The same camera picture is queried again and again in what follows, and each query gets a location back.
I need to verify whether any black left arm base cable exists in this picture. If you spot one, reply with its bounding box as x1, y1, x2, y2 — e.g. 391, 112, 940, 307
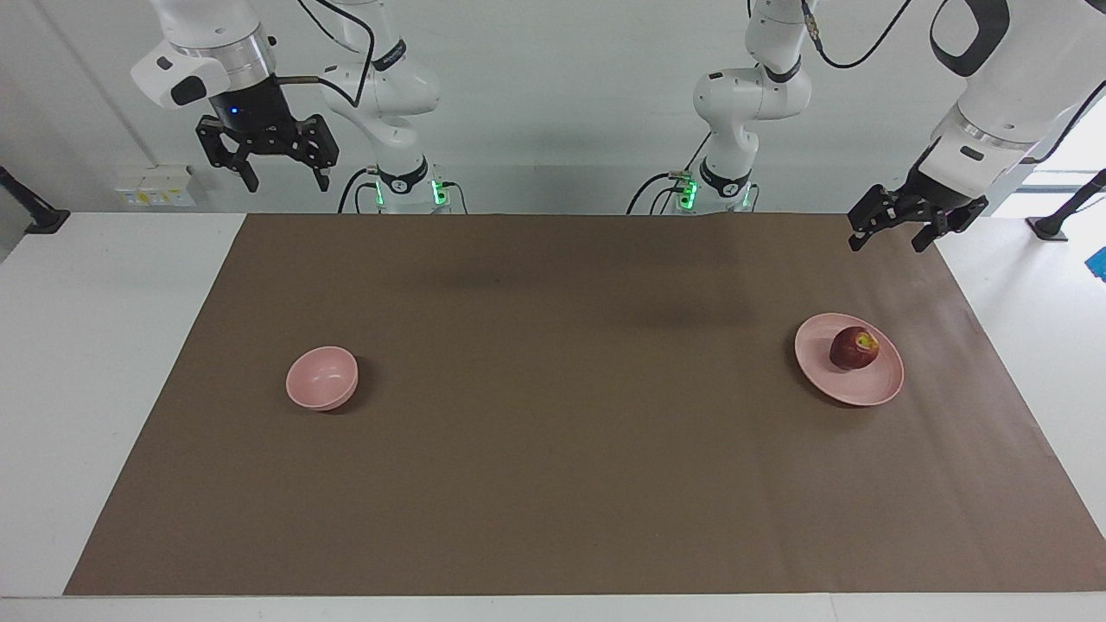
626, 130, 714, 215

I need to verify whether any pink plate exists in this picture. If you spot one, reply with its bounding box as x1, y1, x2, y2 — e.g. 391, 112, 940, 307
794, 313, 906, 407

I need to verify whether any black right arm base cable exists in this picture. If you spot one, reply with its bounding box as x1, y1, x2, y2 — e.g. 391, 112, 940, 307
337, 167, 381, 214

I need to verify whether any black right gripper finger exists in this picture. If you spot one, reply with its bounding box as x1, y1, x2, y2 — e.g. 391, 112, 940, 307
197, 117, 260, 193
298, 115, 338, 193

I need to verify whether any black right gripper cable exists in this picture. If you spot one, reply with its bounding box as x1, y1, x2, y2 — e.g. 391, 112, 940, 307
276, 0, 377, 109

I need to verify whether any red apple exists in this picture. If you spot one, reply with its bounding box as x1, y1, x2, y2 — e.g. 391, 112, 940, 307
829, 326, 880, 371

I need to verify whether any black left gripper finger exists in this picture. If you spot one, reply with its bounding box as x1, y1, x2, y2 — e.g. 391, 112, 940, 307
847, 184, 899, 253
912, 197, 990, 253

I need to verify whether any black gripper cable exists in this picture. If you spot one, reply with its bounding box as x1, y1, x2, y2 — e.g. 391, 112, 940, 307
799, 0, 1106, 165
276, 0, 377, 109

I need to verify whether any white wall socket box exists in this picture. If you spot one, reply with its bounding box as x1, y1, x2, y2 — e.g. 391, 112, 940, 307
115, 164, 208, 208

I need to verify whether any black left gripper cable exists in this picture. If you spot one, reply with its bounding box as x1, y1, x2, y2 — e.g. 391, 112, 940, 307
799, 0, 1106, 165

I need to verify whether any pink bowl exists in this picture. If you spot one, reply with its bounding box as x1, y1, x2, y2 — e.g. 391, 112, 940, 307
286, 346, 359, 412

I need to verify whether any black arm base cable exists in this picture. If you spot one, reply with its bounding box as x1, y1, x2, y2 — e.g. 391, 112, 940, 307
626, 130, 714, 215
337, 167, 381, 214

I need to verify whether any black clamp stand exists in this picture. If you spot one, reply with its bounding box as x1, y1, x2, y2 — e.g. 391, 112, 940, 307
0, 164, 70, 234
1027, 168, 1106, 241

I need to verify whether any brown table mat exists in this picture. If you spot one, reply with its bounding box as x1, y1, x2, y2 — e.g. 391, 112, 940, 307
63, 213, 1106, 597

